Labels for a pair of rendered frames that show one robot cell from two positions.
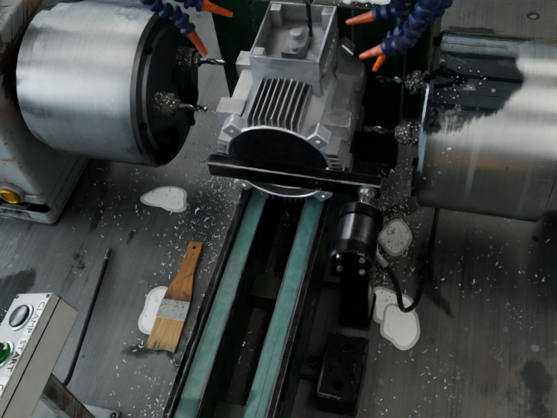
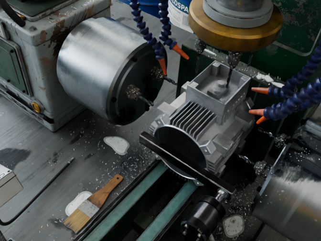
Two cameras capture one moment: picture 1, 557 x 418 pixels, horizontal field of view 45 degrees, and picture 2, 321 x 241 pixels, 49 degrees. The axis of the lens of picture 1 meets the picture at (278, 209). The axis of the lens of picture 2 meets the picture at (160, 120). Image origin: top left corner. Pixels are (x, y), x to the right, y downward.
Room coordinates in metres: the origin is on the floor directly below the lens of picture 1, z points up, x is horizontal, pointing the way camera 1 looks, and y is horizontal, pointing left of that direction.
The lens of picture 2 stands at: (0.12, -0.07, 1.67)
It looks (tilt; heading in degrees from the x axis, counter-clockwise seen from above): 47 degrees down; 12
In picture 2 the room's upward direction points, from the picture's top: 5 degrees clockwise
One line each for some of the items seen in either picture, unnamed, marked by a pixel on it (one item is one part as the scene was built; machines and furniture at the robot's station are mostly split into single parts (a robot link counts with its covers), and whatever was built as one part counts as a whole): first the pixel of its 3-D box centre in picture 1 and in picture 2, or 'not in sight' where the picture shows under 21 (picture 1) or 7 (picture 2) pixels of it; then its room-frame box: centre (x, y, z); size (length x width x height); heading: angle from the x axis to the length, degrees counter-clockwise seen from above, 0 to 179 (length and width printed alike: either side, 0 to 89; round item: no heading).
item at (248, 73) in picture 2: (317, 65); (230, 107); (0.86, -0.11, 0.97); 0.30 x 0.11 x 0.34; 67
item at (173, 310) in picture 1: (179, 294); (96, 201); (0.56, 0.19, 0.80); 0.21 x 0.05 x 0.01; 159
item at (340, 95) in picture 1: (294, 114); (202, 128); (0.72, -0.05, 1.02); 0.20 x 0.19 x 0.19; 157
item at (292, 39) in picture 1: (295, 50); (217, 93); (0.75, -0.06, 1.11); 0.12 x 0.11 x 0.07; 157
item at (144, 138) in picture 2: (293, 177); (184, 164); (0.60, -0.03, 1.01); 0.26 x 0.04 x 0.03; 67
